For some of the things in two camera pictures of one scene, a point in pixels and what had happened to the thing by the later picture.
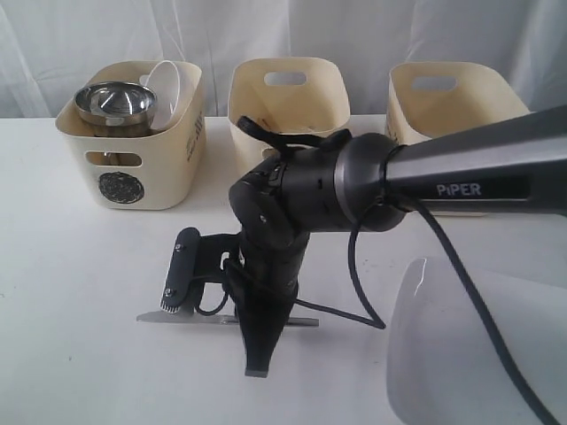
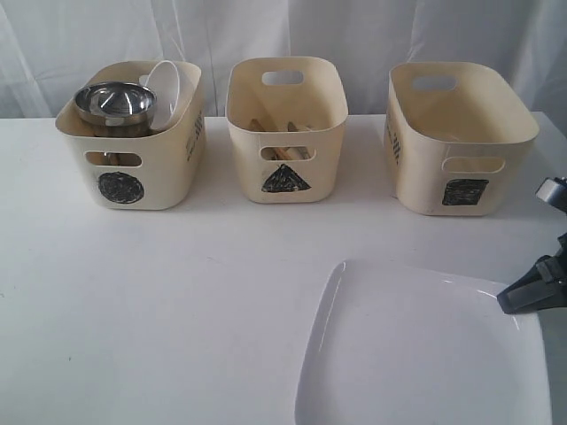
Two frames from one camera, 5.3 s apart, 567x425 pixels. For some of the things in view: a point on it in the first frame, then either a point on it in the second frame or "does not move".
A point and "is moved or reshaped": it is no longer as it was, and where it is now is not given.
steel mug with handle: x=122 y=131 does not move
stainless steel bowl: x=112 y=104 does not move
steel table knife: x=195 y=318 → x=302 y=150
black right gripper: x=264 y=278 → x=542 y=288
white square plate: x=446 y=366 is moved or reshaped
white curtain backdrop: x=47 y=45 does not move
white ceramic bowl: x=165 y=81 does not move
